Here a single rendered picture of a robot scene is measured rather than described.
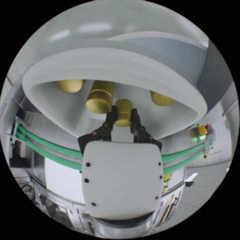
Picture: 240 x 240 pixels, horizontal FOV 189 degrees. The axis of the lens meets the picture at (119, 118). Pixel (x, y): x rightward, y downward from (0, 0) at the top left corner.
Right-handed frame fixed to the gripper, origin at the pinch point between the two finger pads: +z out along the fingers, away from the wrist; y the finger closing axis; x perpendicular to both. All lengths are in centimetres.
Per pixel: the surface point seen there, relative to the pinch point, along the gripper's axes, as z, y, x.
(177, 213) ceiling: -167, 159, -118
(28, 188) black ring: -57, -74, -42
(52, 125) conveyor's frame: 3.9, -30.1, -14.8
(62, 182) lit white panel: -26, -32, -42
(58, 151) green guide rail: -5.8, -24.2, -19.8
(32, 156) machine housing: -20, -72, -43
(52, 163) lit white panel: -15, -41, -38
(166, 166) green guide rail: -9.3, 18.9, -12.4
